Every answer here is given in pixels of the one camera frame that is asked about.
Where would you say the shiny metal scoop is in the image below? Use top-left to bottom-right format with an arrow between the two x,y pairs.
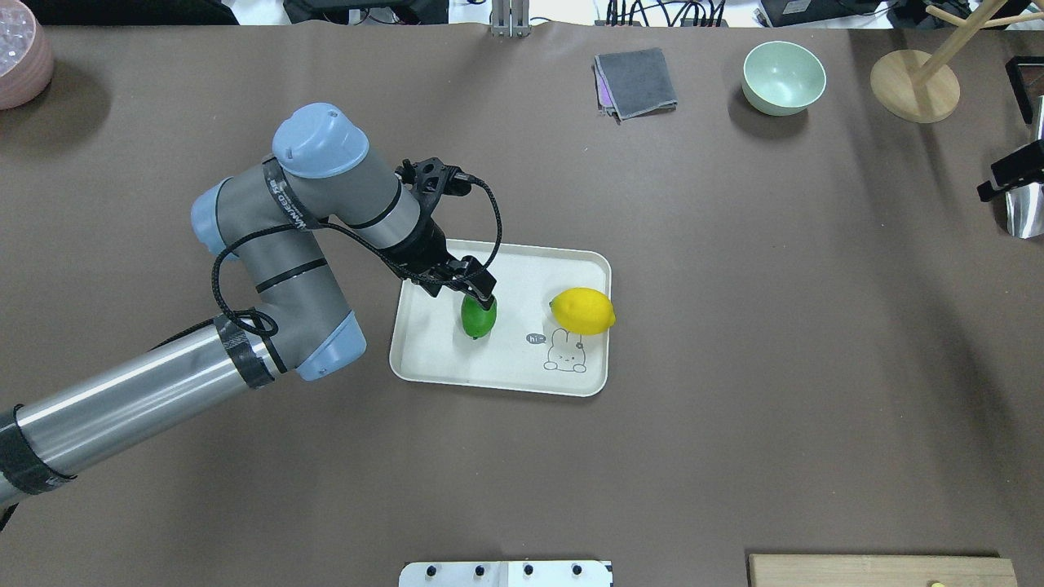
1006,182 -> 1043,239

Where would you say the folded grey cloth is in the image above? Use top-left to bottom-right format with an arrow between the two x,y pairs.
592,47 -> 678,121

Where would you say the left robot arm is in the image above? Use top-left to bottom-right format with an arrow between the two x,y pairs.
2,103 -> 502,523

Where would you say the white panel with knobs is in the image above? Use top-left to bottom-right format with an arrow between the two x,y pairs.
398,558 -> 614,586

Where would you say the white rabbit tray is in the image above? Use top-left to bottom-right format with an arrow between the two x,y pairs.
389,239 -> 612,397

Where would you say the black frame at right edge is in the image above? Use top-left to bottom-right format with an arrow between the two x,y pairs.
1004,55 -> 1043,124

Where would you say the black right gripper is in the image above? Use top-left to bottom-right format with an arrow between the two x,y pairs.
977,140 -> 1043,203

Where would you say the pale green bowl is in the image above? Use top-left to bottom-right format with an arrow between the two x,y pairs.
741,41 -> 827,117

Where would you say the pink ribbed bowl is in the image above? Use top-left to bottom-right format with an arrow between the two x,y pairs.
1,1 -> 55,111

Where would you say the wooden board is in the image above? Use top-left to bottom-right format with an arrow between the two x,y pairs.
748,554 -> 1018,586

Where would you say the green lime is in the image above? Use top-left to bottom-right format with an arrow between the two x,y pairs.
460,296 -> 498,339

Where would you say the yellow lemon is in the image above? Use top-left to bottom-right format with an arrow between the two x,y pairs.
549,287 -> 616,337

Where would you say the wooden stand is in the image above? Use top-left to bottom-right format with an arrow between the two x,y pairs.
869,1 -> 1043,124

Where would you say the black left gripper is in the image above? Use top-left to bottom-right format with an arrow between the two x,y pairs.
382,157 -> 498,311

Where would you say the metal bracket at table edge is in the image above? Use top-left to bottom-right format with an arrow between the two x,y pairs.
489,0 -> 532,38

